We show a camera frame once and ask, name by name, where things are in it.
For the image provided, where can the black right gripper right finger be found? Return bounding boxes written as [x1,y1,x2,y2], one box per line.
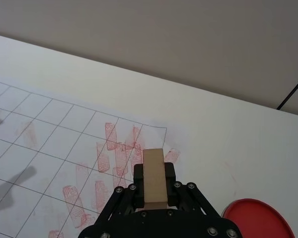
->
[163,162,222,219]

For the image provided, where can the thin black strip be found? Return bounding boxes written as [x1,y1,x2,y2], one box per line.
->
[276,72,298,111]

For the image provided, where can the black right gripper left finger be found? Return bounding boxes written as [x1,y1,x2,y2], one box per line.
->
[93,163,146,224]

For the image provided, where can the white grid sheet, red stamps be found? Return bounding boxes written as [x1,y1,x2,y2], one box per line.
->
[0,78,182,238]

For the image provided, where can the round red ink pad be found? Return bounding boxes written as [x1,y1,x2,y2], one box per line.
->
[222,197,296,238]

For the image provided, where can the tan wooden stamp block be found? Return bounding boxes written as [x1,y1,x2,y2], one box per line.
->
[142,148,170,212]

